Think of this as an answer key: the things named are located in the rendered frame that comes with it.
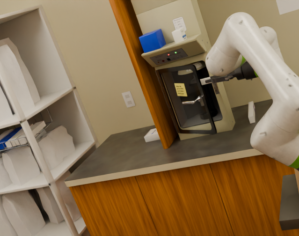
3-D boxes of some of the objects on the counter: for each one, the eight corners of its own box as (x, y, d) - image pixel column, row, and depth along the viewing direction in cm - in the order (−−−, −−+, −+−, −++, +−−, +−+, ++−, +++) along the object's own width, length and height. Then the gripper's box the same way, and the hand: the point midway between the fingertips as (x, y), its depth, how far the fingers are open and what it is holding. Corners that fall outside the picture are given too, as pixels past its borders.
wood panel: (185, 117, 294) (112, -94, 257) (190, 116, 293) (116, -97, 256) (164, 149, 252) (71, -100, 215) (168, 148, 250) (76, -102, 214)
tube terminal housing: (191, 124, 278) (150, 8, 258) (239, 113, 264) (201, -11, 243) (180, 140, 256) (135, 15, 236) (232, 129, 242) (189, -4, 222)
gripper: (243, 60, 220) (200, 72, 230) (239, 67, 209) (194, 79, 219) (247, 74, 222) (204, 85, 232) (244, 82, 211) (198, 93, 221)
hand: (205, 81), depth 224 cm, fingers closed
